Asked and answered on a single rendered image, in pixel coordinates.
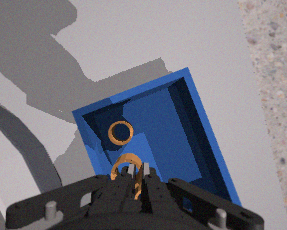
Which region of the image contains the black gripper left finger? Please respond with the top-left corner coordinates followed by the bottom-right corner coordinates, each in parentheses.
top-left (5, 163), bottom-right (136, 230)

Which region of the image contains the grey round turntable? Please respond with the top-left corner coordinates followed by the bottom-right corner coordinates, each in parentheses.
top-left (0, 106), bottom-right (62, 230)

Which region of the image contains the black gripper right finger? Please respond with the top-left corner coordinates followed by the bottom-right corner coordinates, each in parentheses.
top-left (141, 162), bottom-right (264, 230)

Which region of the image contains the blue open crate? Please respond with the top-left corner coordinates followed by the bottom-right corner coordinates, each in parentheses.
top-left (72, 67), bottom-right (242, 207)

